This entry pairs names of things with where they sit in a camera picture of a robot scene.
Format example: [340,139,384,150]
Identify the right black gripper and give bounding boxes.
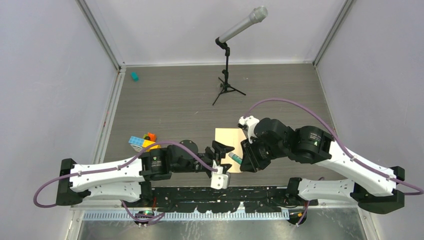
[240,133,288,172]

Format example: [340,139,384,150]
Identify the black tripod microphone stand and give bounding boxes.
[212,37,247,106]

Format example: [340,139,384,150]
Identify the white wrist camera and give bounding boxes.
[237,115,260,144]
[210,160,232,190]

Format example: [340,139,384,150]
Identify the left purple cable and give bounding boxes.
[33,140,220,227]

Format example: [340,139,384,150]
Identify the silver microphone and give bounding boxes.
[215,5,268,44]

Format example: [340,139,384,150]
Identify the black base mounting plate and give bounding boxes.
[125,186,306,214]

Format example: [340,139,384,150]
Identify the colourful toy brick structure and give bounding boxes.
[128,132,157,152]

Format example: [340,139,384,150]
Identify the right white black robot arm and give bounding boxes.
[238,116,405,215]

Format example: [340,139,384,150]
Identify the white slotted cable duct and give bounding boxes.
[82,209,290,221]

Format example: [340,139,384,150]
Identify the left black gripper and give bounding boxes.
[172,142,235,177]

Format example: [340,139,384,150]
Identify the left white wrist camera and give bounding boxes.
[210,160,232,190]

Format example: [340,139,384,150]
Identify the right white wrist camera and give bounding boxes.
[237,115,260,144]

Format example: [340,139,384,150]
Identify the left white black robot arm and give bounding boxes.
[55,140,234,207]

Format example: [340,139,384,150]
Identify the green white glue stick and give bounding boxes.
[228,152,243,165]

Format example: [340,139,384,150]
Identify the teal small block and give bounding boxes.
[130,72,139,82]

